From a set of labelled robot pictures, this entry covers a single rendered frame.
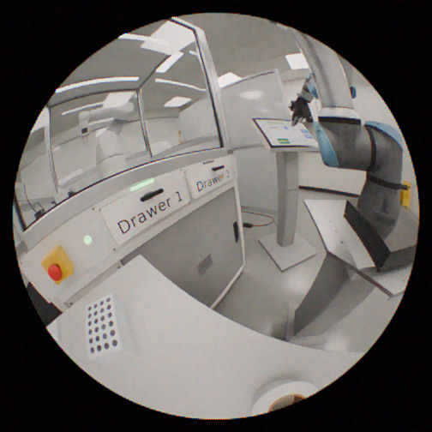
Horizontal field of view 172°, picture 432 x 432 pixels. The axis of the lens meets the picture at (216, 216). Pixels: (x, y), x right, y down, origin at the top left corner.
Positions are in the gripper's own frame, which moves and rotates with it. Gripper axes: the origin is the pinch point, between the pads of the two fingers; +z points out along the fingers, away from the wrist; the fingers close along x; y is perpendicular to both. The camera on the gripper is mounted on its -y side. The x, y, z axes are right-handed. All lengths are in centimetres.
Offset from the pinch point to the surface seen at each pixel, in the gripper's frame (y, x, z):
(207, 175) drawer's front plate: -21, 56, 7
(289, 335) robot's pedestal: -119, 31, 25
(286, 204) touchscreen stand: -33, -6, 53
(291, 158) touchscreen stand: -4.5, -12.3, 28.9
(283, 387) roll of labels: -67, 58, -34
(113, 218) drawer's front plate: -38, 84, -14
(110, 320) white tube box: -59, 81, -25
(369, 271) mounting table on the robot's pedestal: -66, 32, -27
